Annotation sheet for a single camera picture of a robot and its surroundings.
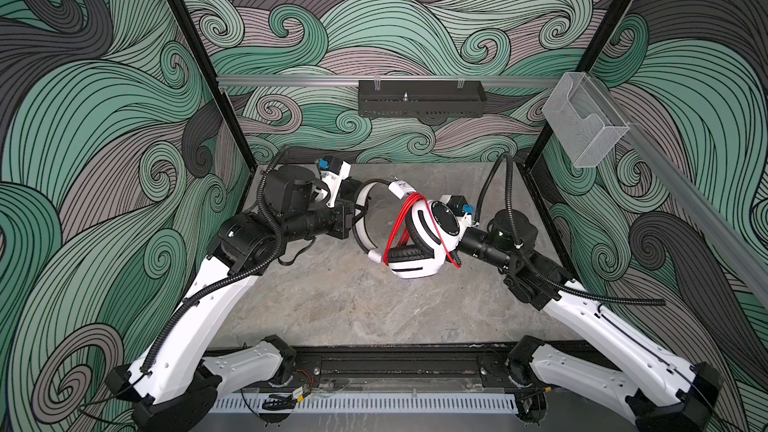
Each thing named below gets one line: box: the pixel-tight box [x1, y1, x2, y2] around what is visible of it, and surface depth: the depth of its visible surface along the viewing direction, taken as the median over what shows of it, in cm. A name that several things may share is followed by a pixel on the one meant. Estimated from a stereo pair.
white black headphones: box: [353, 178, 462, 279], surface depth 48 cm
